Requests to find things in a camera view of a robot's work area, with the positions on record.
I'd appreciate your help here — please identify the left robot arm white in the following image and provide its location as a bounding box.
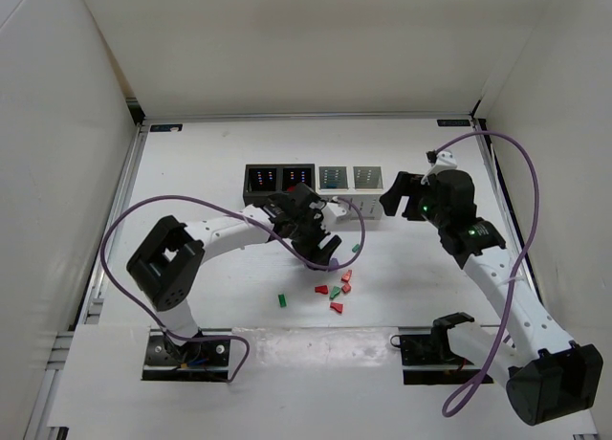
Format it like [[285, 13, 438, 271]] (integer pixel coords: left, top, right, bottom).
[[126, 184, 349, 346]]

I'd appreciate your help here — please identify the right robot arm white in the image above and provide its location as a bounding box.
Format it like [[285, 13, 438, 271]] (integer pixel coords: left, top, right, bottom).
[[380, 170, 603, 426]]

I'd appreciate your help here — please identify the white double bin container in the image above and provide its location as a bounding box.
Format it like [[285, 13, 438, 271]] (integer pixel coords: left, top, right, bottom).
[[315, 165, 384, 231]]

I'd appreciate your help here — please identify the black double bin container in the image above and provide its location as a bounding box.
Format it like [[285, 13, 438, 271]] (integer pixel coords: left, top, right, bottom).
[[242, 164, 316, 206]]

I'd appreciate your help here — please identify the red lego slope left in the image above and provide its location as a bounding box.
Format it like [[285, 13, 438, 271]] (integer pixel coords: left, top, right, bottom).
[[315, 285, 329, 295]]

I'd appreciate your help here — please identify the red lego slope top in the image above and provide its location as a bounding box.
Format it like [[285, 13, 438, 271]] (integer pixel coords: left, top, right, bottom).
[[340, 270, 352, 283]]

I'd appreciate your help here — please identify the green lego slope middle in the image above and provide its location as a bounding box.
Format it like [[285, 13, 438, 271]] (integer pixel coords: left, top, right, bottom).
[[329, 286, 342, 300]]

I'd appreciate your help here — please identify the red lego slope bottom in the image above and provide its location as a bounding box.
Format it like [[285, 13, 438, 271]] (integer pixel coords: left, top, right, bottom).
[[330, 302, 343, 314]]

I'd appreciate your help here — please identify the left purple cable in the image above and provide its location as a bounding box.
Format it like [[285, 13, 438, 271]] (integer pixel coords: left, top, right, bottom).
[[100, 194, 367, 383]]

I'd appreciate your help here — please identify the purple cable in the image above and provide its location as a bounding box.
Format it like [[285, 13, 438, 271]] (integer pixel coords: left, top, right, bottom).
[[100, 194, 367, 383], [439, 130, 539, 418]]

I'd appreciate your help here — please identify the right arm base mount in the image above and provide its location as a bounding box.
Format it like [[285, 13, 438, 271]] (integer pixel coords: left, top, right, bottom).
[[389, 312, 479, 385]]

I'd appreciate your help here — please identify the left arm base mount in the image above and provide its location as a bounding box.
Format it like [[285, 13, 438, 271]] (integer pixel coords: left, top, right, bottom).
[[142, 330, 230, 383]]

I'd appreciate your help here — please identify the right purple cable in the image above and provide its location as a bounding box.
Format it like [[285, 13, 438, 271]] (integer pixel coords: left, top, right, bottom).
[[439, 130, 539, 418]]

